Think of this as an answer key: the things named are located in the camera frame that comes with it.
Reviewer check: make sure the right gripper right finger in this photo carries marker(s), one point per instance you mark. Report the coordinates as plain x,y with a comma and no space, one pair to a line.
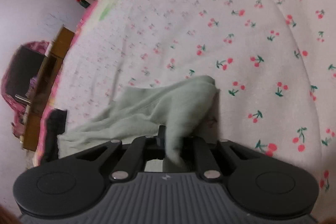
198,158

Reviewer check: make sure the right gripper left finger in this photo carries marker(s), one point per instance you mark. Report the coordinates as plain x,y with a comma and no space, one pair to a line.
137,154

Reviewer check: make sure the light green pants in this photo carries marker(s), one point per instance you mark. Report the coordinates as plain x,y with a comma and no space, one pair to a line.
180,107

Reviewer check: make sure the black folded garment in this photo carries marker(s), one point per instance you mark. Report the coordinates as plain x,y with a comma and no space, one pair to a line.
55,126

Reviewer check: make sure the wooden desk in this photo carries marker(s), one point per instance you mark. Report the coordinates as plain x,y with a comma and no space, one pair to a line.
45,79

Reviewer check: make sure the black television with pink cover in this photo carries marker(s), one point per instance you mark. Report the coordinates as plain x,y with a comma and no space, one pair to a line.
18,78

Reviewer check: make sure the white cherry print sheet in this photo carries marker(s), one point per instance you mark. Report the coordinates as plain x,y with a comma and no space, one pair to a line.
273,62

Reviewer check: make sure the pink cartoon blanket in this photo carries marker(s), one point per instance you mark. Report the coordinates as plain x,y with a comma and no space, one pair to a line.
88,78

